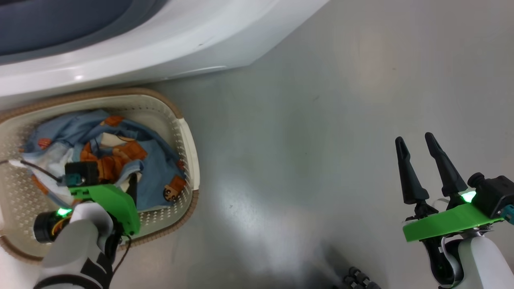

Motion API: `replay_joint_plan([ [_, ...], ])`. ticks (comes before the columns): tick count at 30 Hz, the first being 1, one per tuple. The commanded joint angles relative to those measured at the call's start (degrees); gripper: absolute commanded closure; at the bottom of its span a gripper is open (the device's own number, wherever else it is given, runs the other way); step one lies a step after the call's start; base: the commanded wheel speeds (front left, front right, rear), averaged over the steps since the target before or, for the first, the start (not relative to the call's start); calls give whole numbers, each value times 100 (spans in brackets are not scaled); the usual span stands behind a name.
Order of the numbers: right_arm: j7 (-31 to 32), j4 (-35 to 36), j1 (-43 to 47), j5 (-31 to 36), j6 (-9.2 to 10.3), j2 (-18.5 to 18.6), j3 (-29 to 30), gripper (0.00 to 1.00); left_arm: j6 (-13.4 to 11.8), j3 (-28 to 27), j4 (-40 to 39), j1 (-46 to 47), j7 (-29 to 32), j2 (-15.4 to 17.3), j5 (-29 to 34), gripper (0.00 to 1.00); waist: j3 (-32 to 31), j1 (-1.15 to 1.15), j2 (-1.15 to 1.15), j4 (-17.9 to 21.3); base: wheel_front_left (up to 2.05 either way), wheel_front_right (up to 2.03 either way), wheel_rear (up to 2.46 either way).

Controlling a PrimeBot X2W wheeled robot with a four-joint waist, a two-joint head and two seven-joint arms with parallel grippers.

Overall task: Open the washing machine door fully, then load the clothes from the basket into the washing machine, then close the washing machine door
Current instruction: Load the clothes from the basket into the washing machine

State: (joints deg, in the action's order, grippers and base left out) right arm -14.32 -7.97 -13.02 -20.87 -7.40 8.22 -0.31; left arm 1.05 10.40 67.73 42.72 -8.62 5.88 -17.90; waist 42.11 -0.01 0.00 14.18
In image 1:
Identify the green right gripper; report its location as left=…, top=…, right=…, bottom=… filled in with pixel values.
left=395, top=132, right=505, bottom=243

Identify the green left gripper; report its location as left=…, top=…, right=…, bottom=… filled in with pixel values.
left=70, top=173, right=141, bottom=238

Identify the grey rubber door gasket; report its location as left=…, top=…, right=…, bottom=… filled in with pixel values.
left=0, top=0, right=168, bottom=65

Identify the thin black cable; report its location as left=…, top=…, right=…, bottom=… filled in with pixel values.
left=110, top=234, right=133, bottom=278
left=0, top=160, right=65, bottom=183

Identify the cream perforated laundry basket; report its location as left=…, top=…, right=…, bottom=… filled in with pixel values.
left=0, top=88, right=200, bottom=264

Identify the white front-load washing machine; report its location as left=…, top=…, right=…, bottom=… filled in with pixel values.
left=0, top=0, right=330, bottom=110

